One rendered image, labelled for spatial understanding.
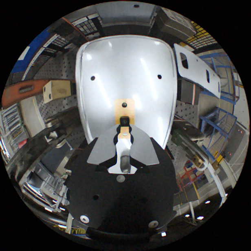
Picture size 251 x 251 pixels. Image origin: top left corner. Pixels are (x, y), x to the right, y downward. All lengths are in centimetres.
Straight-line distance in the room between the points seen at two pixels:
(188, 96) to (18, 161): 38
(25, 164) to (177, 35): 40
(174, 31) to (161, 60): 12
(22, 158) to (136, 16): 35
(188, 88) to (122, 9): 25
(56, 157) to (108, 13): 84
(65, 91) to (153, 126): 20
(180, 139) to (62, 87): 28
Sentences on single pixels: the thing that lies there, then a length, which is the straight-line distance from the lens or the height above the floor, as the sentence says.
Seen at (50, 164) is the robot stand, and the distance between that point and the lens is 73.
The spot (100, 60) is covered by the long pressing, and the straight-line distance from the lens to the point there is 16.
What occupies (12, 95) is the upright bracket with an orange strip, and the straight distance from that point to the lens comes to 16.
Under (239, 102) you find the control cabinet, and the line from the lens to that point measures 774.
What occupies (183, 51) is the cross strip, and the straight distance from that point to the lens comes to 24.
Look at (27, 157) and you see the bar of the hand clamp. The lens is 16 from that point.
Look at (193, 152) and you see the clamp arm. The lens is 19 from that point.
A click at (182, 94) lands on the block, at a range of 22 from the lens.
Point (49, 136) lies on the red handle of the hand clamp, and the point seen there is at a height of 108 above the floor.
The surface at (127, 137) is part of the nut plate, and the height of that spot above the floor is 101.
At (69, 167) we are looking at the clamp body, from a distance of 30.
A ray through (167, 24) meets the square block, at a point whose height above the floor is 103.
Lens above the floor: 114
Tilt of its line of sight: 64 degrees down
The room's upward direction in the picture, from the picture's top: 176 degrees counter-clockwise
